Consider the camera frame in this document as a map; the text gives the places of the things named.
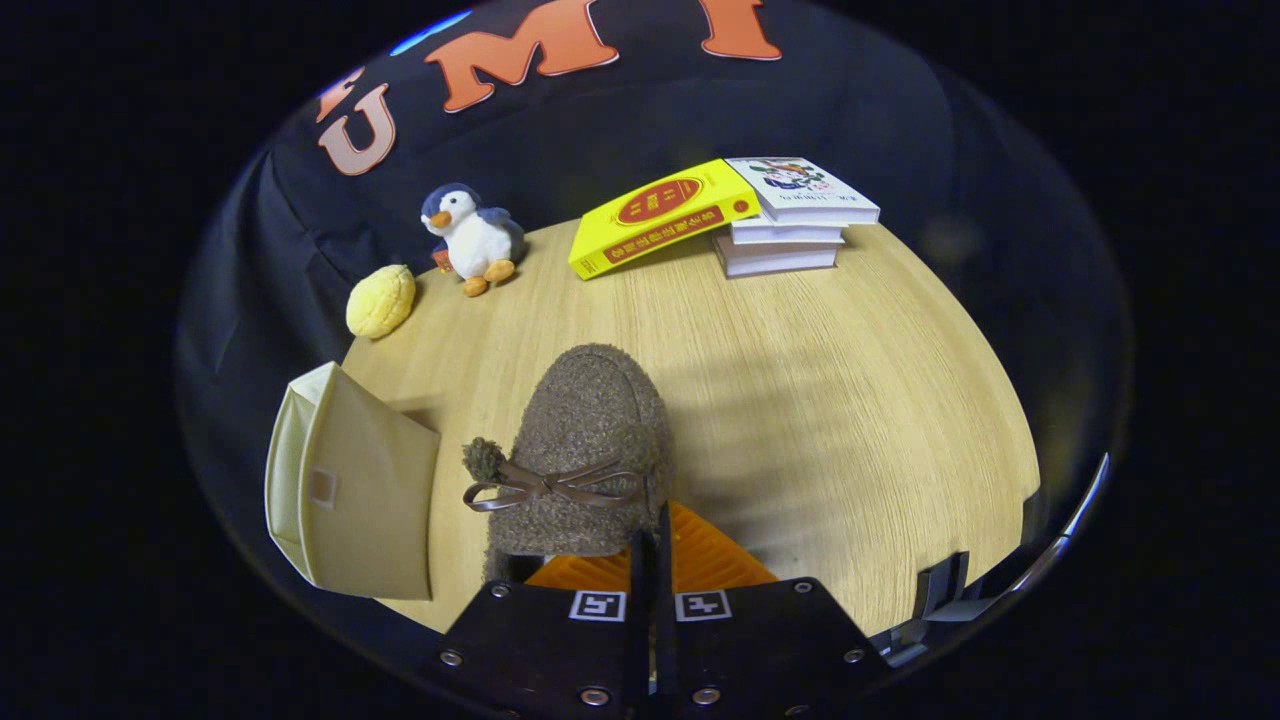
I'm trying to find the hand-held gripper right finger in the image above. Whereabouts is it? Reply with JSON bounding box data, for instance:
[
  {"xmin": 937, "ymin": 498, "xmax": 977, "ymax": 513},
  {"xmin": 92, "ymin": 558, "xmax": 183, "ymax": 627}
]
[{"xmin": 652, "ymin": 502, "xmax": 893, "ymax": 720}]

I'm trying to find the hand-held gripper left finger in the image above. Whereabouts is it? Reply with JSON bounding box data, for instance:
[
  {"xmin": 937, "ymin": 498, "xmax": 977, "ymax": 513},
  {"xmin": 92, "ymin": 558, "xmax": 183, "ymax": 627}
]
[{"xmin": 438, "ymin": 532, "xmax": 656, "ymax": 720}]

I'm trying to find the cream fabric storage box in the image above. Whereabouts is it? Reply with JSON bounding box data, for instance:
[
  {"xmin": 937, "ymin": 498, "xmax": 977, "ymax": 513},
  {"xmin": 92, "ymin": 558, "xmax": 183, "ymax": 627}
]
[{"xmin": 264, "ymin": 361, "xmax": 442, "ymax": 602}]

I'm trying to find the brown fuzzy slipper shoe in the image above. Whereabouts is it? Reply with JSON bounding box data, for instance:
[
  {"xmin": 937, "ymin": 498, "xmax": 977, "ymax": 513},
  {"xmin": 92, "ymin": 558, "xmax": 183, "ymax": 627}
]
[{"xmin": 462, "ymin": 343, "xmax": 676, "ymax": 586}]

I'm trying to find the dark square object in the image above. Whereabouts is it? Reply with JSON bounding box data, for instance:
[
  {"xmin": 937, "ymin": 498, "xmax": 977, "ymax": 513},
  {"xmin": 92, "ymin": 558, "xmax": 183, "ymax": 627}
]
[{"xmin": 915, "ymin": 550, "xmax": 971, "ymax": 621}]

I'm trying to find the yellow round plush bun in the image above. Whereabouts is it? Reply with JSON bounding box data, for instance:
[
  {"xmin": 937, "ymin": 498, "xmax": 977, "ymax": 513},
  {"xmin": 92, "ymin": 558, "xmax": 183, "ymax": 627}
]
[{"xmin": 346, "ymin": 264, "xmax": 417, "ymax": 340}]

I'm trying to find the brown cover book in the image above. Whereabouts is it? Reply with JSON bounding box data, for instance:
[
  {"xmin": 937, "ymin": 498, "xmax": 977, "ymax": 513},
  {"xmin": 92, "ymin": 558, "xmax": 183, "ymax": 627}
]
[{"xmin": 713, "ymin": 235, "xmax": 839, "ymax": 279}]

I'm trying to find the plush penguin toy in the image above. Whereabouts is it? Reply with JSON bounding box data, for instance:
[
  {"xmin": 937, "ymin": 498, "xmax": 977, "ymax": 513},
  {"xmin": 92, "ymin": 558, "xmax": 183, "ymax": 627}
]
[{"xmin": 420, "ymin": 183, "xmax": 527, "ymax": 298}]

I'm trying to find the plain white book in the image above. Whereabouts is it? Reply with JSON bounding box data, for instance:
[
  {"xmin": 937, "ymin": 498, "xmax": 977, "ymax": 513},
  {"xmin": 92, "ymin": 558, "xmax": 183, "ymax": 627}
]
[{"xmin": 730, "ymin": 220, "xmax": 847, "ymax": 246}]

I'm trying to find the yellow book with red circle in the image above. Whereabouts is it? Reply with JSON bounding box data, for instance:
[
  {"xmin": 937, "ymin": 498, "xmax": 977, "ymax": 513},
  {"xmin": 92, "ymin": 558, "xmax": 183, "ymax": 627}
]
[{"xmin": 568, "ymin": 158, "xmax": 761, "ymax": 281}]

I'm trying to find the white illustrated book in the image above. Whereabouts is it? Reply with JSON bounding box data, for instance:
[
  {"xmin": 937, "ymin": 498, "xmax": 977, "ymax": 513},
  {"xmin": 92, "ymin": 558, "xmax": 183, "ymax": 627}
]
[{"xmin": 725, "ymin": 156, "xmax": 881, "ymax": 226}]

